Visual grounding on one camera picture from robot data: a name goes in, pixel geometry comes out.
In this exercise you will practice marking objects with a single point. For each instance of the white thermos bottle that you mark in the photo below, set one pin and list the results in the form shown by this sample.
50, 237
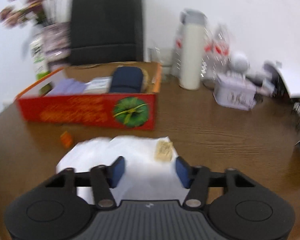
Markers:
193, 40

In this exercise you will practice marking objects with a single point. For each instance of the left water bottle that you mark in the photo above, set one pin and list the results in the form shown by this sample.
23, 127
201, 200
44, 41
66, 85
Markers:
176, 66

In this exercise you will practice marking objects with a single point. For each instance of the white tissue paper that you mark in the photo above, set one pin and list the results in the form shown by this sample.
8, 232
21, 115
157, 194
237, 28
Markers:
146, 172

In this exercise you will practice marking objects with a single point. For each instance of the orange candy wrapper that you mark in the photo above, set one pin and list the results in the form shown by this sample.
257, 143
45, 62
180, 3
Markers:
66, 139

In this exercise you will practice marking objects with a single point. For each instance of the red cardboard box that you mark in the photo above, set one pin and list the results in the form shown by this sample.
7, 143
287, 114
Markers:
115, 110

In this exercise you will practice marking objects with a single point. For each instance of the white curved paper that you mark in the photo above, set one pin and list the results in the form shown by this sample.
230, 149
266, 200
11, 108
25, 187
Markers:
285, 80

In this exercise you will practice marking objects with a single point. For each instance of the white tin box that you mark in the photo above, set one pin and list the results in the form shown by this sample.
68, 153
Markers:
234, 92

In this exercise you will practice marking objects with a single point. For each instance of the purple cloth mat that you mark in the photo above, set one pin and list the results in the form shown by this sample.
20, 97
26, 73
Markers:
68, 87

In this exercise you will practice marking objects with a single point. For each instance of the milk carton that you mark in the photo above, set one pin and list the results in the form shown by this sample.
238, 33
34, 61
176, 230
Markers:
38, 56

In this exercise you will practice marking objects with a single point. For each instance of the black paper bag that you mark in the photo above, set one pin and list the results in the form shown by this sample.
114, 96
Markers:
103, 31

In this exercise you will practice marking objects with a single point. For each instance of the water bottle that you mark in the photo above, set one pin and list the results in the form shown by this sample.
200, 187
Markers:
176, 66
216, 53

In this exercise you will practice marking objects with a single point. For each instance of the white yellow plush sheep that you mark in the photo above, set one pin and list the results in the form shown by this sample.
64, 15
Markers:
147, 79

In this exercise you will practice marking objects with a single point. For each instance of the purple ceramic vase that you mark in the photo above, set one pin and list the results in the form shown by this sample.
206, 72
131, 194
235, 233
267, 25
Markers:
56, 40

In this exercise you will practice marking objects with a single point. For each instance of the navy zipper pouch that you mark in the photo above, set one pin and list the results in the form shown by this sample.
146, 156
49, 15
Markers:
126, 79

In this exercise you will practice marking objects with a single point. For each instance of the white round speaker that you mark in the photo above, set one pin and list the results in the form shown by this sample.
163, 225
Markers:
238, 62

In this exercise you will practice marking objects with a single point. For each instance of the clear glass cup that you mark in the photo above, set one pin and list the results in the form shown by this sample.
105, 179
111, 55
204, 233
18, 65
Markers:
164, 57

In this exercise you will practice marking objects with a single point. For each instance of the dried pink flowers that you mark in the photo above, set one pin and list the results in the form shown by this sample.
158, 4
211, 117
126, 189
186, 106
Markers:
41, 12

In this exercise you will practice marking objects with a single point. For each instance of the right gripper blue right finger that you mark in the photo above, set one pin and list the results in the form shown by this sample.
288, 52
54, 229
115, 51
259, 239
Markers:
185, 172

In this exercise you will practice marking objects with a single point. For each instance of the right water bottle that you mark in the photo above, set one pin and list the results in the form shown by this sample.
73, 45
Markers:
216, 53

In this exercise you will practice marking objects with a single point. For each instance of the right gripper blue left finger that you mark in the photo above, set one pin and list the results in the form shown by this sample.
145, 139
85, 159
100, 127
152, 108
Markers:
115, 172

